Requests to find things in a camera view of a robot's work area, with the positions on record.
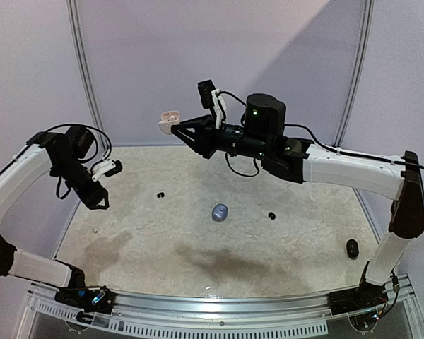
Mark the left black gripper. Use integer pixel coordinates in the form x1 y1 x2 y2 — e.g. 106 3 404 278
54 155 109 208

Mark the white round charging case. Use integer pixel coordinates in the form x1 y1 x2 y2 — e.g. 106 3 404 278
158 110 180 135

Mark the purple earbud charging case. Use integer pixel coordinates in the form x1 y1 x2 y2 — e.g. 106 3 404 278
211 203 228 222

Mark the black oval charging case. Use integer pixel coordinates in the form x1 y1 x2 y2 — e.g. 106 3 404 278
346 239 359 260

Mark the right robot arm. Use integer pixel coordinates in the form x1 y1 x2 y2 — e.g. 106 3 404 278
170 93 424 308

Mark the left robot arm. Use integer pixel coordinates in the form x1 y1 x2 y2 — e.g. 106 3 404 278
0 124 114 307

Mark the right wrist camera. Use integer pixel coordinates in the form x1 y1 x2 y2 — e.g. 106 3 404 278
197 80 227 129

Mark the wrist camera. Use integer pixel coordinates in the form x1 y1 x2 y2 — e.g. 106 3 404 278
91 159 123 182
197 80 227 129

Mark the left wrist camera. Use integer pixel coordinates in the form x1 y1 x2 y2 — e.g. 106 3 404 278
91 159 123 182

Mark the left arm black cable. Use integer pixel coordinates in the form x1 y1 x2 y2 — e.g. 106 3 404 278
42 123 113 163

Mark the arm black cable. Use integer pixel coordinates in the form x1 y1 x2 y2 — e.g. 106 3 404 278
42 123 113 163
285 122 424 223

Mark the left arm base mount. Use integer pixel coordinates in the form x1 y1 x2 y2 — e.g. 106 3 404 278
54 282 117 314

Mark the left aluminium frame post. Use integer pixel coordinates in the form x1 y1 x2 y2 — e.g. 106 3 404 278
66 0 104 131

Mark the aluminium frame post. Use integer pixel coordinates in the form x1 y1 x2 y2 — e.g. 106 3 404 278
66 0 104 131
334 0 375 146

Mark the aluminium front rail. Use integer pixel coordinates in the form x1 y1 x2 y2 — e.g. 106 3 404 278
18 275 424 338

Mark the right aluminium frame post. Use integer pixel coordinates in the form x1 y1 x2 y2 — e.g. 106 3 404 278
334 0 375 146

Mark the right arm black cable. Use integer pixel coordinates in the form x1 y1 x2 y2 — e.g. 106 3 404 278
285 122 424 223

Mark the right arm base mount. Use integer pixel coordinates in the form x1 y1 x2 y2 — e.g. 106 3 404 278
326 278 389 315

